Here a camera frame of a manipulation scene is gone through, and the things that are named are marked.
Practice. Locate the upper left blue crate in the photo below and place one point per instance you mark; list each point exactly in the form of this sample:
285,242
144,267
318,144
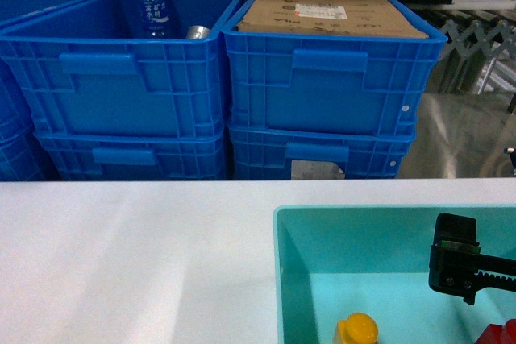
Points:
89,69

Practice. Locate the lower right blue crate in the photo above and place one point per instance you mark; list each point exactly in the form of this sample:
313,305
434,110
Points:
267,154

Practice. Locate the yellow toy block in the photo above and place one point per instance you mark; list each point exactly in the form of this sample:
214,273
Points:
357,328

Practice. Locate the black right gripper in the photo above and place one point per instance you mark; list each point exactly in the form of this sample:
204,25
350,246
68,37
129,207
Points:
456,265

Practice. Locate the clear water bottle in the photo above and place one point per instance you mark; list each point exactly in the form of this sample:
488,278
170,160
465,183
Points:
155,20

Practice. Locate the silver metal can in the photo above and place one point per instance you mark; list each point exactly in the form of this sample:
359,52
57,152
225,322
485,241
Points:
198,32

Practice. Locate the red toy block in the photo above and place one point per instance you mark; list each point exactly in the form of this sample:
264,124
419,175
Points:
499,334

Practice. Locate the teal plastic tray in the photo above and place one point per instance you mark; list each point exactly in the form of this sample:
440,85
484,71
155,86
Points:
332,261

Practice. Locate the lower left blue crate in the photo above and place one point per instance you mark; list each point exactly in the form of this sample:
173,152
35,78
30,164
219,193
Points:
103,157

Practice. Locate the cardboard box with label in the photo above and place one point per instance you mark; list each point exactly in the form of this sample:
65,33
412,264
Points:
367,18

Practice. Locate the expandable roller conveyor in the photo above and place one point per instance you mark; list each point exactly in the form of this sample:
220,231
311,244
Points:
479,55

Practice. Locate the far left blue crates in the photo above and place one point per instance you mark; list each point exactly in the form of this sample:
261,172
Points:
22,157

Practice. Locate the upper right blue crate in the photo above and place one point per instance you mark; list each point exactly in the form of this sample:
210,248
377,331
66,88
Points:
351,85

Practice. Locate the blue crate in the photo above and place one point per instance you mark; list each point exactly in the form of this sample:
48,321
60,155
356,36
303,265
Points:
103,157
89,69
267,154
351,85

